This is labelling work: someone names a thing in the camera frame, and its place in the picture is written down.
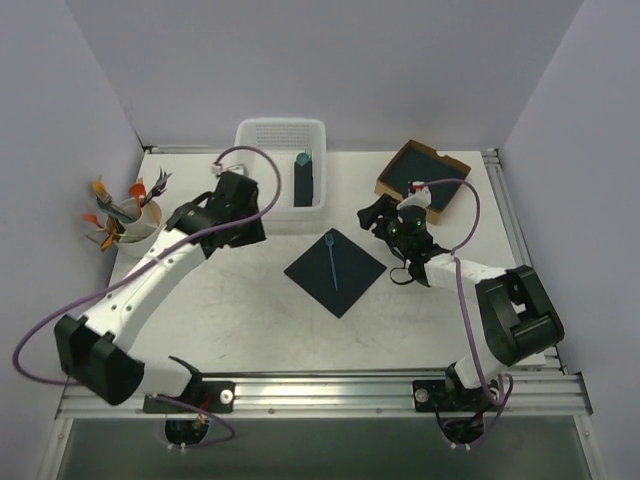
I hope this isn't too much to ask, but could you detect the blue plastic fork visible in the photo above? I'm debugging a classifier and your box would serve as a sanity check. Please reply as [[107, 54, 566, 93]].
[[324, 231, 339, 291]]

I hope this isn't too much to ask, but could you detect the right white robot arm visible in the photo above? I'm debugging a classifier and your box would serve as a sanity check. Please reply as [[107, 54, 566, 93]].
[[357, 188, 564, 409]]

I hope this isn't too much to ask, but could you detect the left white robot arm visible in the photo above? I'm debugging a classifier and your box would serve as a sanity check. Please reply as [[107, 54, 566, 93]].
[[54, 171, 266, 411]]

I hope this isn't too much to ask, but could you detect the brown cardboard napkin box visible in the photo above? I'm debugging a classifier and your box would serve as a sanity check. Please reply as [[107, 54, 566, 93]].
[[374, 140, 471, 225]]

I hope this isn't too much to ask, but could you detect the dark rolled napkin bundle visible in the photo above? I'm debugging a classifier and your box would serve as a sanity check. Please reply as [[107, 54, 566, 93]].
[[293, 159, 314, 207]]

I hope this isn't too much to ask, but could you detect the purple fork in cup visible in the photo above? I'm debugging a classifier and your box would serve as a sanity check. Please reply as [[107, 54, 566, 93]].
[[141, 169, 172, 207]]

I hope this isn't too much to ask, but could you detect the white perforated plastic basket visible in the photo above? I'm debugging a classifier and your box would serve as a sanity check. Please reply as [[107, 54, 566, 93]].
[[235, 117, 328, 234]]

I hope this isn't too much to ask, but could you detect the white utensil holder cup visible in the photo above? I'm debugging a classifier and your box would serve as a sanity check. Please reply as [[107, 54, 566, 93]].
[[116, 200, 164, 259]]

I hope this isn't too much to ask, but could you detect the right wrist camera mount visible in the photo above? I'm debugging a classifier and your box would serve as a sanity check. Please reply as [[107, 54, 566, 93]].
[[396, 181, 432, 210]]

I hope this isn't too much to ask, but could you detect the aluminium frame rail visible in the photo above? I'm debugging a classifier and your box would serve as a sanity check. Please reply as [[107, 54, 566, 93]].
[[57, 370, 592, 419]]

